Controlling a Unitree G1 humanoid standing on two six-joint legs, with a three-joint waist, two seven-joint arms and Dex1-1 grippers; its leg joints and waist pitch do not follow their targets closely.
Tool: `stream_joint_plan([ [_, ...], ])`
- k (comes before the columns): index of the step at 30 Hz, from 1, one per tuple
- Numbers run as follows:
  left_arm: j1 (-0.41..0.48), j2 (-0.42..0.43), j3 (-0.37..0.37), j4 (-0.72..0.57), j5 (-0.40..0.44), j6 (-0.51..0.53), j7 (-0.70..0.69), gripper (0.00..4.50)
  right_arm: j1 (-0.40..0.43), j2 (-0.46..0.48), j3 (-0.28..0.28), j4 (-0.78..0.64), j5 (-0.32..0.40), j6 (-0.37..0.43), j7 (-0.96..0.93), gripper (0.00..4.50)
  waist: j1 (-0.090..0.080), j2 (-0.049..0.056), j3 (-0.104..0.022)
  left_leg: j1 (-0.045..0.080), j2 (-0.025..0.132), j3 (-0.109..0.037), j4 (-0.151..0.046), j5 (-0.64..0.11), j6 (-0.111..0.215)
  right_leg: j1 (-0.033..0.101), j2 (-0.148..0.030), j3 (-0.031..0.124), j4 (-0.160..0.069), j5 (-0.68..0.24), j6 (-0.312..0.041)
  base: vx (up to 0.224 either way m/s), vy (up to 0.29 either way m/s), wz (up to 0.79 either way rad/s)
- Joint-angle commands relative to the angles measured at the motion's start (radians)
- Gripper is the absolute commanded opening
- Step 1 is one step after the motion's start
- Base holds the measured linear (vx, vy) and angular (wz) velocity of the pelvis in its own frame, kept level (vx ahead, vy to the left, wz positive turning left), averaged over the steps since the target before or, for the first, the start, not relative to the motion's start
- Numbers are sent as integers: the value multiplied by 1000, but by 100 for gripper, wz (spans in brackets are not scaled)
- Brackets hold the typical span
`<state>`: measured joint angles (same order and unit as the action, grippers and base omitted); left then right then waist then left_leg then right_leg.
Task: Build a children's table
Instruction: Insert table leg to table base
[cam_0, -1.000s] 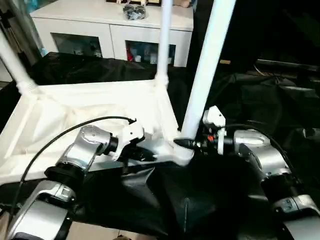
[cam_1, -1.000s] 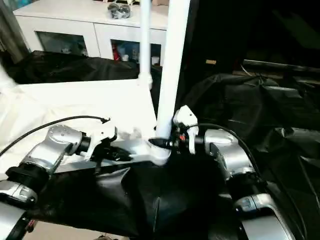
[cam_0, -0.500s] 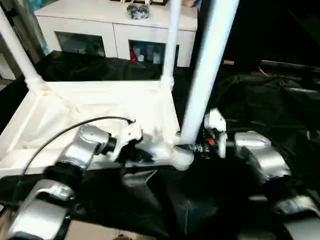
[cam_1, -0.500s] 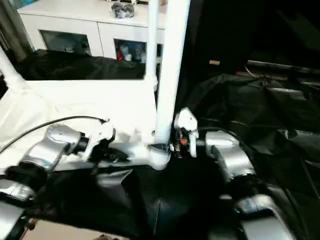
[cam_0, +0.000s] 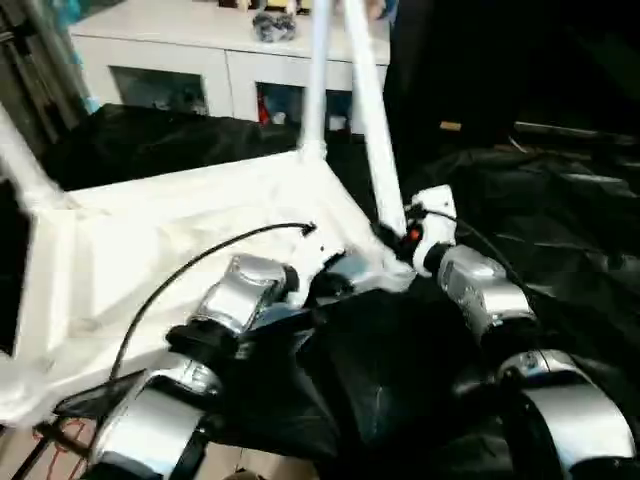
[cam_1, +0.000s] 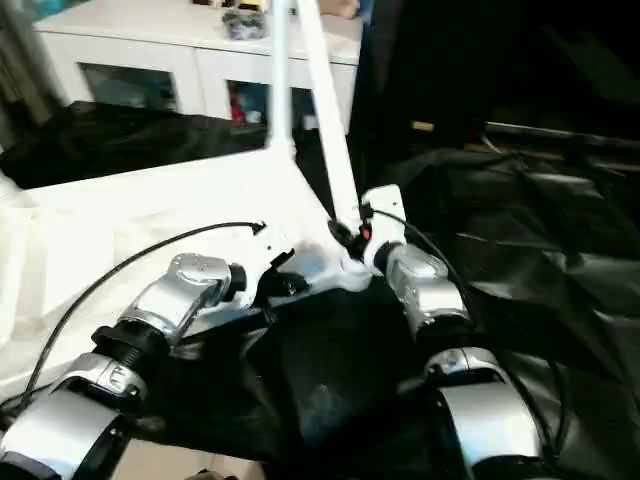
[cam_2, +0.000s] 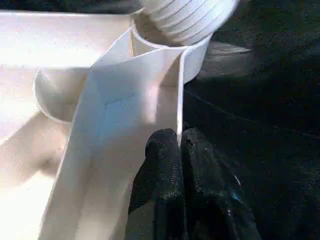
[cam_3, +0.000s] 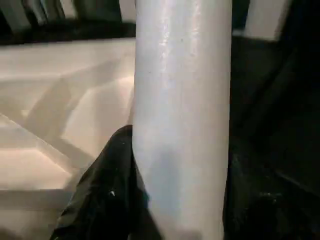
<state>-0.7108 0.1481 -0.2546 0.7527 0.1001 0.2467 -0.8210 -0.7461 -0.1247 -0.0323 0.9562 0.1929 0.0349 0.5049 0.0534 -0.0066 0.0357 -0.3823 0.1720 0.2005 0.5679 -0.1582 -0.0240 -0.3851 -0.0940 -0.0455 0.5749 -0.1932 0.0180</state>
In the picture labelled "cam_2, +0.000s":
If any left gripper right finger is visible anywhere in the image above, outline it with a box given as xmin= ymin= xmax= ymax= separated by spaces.
xmin=180 ymin=126 xmax=263 ymax=240

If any white plastic table leg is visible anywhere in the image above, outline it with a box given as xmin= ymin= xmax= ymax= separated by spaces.
xmin=138 ymin=0 xmax=240 ymax=48

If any white plastic table top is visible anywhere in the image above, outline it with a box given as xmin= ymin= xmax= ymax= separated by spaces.
xmin=0 ymin=10 xmax=213 ymax=240

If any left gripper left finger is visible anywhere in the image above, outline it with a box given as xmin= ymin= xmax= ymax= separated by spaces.
xmin=127 ymin=128 xmax=186 ymax=240

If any black work mat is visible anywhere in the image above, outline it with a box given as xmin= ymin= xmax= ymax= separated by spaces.
xmin=0 ymin=0 xmax=320 ymax=240

